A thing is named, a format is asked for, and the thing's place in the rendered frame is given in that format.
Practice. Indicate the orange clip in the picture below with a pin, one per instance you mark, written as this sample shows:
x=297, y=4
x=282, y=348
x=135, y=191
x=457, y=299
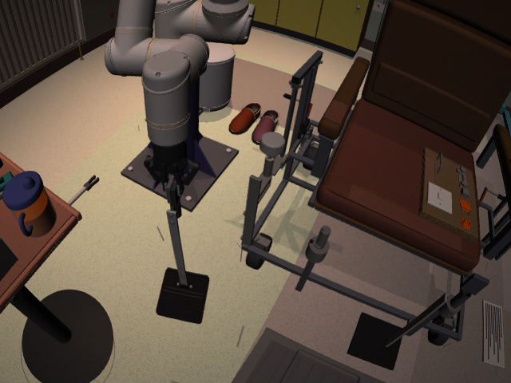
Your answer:
x=465, y=211

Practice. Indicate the grey round bin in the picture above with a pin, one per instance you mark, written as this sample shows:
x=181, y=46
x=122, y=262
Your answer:
x=219, y=80

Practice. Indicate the pink slipper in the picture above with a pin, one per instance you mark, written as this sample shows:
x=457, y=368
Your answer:
x=265, y=127

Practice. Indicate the teal small box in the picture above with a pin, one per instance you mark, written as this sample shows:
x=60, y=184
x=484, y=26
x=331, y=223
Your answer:
x=5, y=181

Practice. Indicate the grey reacher grabber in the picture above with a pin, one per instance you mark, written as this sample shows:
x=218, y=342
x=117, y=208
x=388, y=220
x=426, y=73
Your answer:
x=81, y=191

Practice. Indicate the grey radiator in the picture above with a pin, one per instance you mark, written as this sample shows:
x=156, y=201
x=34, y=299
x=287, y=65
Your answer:
x=36, y=32

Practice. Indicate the brown table with black base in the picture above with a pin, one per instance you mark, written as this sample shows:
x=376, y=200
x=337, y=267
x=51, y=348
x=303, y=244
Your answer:
x=36, y=255

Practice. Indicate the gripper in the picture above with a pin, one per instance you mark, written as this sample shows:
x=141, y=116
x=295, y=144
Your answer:
x=169, y=155

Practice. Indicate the small red lever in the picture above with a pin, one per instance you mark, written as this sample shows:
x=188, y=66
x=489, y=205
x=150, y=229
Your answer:
x=310, y=111

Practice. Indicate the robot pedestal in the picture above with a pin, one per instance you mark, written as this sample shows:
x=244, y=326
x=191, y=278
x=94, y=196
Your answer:
x=215, y=159

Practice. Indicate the orange cup with blue lid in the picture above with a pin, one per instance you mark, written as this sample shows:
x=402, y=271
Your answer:
x=30, y=203

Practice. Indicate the grey metal bracket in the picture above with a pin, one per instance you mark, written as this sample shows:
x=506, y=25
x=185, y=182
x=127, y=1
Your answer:
x=440, y=161

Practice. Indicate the red slipper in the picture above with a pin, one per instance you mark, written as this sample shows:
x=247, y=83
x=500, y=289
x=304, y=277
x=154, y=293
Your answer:
x=243, y=119

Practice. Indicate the grey round knob lever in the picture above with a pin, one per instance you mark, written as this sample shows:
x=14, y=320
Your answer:
x=272, y=144

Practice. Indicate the black footrest with rod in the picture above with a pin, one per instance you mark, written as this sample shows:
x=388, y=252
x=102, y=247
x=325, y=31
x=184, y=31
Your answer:
x=181, y=299
x=373, y=343

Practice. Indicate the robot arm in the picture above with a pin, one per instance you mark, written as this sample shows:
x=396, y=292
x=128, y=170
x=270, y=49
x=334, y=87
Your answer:
x=167, y=99

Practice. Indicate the black chair wheel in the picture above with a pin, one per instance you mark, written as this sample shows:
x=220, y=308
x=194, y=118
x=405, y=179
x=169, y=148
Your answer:
x=254, y=260
x=438, y=334

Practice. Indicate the black flat device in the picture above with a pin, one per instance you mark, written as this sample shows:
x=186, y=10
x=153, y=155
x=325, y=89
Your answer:
x=6, y=257

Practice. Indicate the white wall switch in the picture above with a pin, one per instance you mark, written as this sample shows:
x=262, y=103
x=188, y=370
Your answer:
x=440, y=197

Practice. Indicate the yellow cupboard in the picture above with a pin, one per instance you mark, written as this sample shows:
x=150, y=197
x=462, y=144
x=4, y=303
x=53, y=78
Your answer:
x=331, y=20

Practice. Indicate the brown gliding chair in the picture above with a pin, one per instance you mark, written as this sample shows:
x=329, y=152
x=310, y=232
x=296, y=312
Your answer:
x=379, y=159

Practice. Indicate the white floor vent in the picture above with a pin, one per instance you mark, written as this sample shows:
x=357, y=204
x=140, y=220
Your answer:
x=494, y=331

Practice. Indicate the grey metal latch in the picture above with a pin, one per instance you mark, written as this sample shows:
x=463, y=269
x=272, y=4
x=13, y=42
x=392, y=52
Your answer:
x=462, y=181

